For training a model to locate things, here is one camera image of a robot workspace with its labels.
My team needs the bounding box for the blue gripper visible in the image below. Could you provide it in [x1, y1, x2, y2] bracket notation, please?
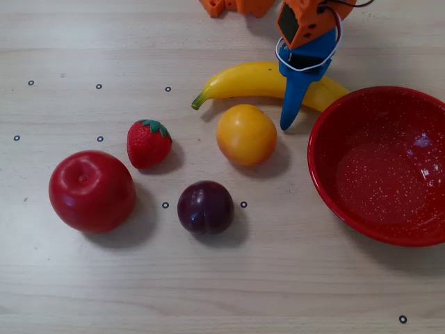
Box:
[276, 26, 339, 132]

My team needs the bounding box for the yellow toy banana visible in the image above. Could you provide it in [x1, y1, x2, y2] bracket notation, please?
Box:
[191, 61, 351, 113]

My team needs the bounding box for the orange robot base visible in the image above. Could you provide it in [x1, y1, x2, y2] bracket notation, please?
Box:
[199, 0, 276, 19]

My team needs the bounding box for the red speckled enamel bowl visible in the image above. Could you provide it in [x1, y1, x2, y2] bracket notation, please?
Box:
[307, 86, 445, 248]

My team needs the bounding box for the orange toy fruit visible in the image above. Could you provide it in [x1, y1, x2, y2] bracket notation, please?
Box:
[216, 104, 279, 167]

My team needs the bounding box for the dark purple toy plum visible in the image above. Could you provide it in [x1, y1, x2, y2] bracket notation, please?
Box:
[177, 180, 235, 235]

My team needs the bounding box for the red toy strawberry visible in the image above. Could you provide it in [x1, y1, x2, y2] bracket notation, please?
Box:
[126, 118, 174, 170]

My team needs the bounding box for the red toy apple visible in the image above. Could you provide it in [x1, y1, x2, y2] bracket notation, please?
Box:
[48, 150, 138, 234]

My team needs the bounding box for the white red black servo cable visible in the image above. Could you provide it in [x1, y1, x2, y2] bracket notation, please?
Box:
[275, 0, 375, 72]

